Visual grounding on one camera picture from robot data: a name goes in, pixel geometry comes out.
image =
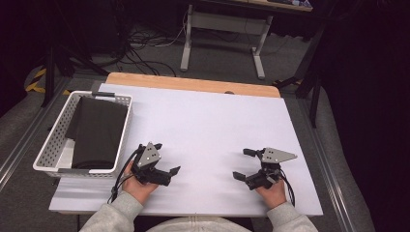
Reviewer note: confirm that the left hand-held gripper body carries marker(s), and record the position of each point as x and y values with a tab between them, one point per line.
149	157

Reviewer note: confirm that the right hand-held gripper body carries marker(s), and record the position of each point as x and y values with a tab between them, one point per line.
274	156

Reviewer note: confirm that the person's left hand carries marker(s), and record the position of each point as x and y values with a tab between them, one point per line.
138	189

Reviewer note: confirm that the person's right hand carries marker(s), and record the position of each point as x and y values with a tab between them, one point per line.
273	195

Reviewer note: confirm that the white board table cover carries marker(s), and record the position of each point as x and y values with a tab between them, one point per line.
206	129

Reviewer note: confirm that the dark cloth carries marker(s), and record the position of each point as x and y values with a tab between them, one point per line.
96	132

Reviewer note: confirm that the person's grey hoodie torso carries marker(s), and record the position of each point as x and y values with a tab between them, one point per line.
198	225

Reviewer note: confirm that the wooden table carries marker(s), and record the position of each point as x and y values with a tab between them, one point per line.
193	83

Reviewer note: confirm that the black metal stand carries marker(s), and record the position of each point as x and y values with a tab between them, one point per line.
306	74

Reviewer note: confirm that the white perforated basket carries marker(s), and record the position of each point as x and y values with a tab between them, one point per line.
54	141

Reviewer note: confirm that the black tripod stand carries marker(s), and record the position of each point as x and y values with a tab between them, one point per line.
50	71

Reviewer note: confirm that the white-legged wooden desk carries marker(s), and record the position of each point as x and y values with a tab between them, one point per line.
222	21

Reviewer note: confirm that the yellow black hazard tape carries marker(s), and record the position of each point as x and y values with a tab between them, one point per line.
36	80

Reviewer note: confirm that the metal floor rail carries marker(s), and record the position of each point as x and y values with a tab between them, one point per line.
22	150
332	174

